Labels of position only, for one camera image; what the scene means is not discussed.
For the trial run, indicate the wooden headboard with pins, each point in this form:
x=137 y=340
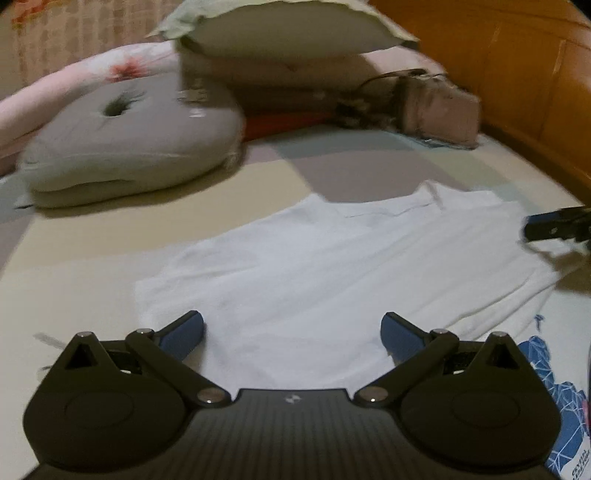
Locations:
x=528 y=61

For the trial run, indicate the white printed sweatshirt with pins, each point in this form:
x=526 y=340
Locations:
x=295 y=300

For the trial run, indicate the pink leather handbag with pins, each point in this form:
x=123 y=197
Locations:
x=425 y=106

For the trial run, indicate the red folded cloth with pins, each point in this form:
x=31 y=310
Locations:
x=263 y=125

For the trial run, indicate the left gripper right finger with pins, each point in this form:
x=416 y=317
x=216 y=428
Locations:
x=415 y=352

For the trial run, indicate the pink floral folded quilt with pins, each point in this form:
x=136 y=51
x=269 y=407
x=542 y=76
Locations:
x=24 y=112

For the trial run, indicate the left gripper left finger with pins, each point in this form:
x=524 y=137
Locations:
x=164 y=351

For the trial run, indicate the striped green white pillow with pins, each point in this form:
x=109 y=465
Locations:
x=282 y=30

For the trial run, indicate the grey donut cushion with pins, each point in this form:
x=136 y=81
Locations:
x=131 y=137

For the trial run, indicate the patterned beige curtain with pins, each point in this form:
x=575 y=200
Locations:
x=49 y=35

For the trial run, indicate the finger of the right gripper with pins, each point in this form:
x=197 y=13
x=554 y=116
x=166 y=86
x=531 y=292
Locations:
x=565 y=224

